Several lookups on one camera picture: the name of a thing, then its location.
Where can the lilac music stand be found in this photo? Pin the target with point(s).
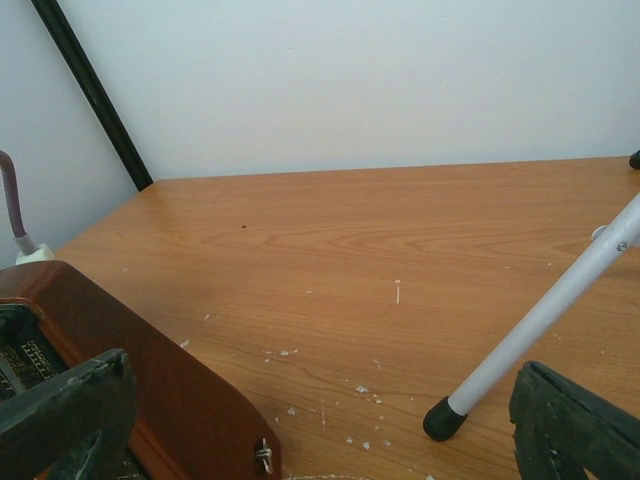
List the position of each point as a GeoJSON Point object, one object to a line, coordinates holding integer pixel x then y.
{"type": "Point", "coordinates": [609, 243]}

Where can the black aluminium frame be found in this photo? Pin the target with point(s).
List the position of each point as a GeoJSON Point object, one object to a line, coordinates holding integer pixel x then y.
{"type": "Point", "coordinates": [75, 57]}

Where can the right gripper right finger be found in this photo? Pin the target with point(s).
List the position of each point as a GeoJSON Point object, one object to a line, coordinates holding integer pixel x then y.
{"type": "Point", "coordinates": [564, 431]}

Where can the brown wooden metronome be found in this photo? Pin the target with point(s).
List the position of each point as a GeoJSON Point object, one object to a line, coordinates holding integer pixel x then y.
{"type": "Point", "coordinates": [191, 424]}

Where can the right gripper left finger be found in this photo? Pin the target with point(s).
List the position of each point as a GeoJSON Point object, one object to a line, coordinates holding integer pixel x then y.
{"type": "Point", "coordinates": [76, 425]}

